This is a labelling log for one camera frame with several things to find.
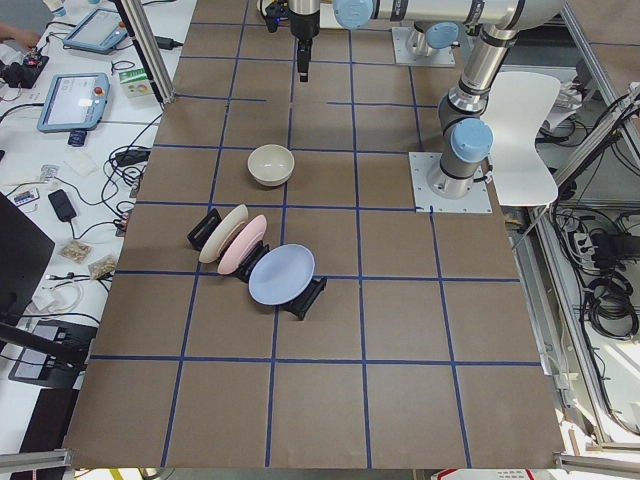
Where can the cream plate in rack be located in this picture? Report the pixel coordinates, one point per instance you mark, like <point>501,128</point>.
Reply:
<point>223,234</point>

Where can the far teach pendant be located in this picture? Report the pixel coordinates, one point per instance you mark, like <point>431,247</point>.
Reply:
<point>101,31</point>

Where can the white chair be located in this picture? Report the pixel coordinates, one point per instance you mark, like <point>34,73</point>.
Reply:
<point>518,104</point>

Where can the aluminium frame post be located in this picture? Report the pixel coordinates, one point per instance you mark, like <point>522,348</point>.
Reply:
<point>139,29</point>

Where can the near teach pendant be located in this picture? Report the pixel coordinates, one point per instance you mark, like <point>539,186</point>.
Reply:
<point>74,102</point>

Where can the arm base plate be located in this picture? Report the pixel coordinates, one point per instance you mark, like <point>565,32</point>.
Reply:
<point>435,192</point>
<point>411,48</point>

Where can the pink plate in rack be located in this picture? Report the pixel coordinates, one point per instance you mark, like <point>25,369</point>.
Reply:
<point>242,245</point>

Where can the white bowl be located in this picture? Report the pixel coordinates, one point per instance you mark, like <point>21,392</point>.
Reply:
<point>271,165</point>

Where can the black phone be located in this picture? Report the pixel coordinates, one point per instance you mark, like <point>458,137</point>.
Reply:
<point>62,205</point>

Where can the black monitor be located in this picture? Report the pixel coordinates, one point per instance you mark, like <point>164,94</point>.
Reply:
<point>25,254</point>

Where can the black dish rack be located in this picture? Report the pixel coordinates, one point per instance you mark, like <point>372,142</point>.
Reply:
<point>299,306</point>

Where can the teach pendant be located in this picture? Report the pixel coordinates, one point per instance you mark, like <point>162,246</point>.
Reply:
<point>101,31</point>
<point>74,102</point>

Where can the blue plate in rack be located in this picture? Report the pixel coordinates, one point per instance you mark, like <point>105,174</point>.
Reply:
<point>282,274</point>

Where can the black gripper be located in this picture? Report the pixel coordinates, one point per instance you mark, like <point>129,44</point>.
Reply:
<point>304,26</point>

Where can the green white box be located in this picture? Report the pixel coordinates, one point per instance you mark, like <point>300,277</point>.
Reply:
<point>135,83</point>

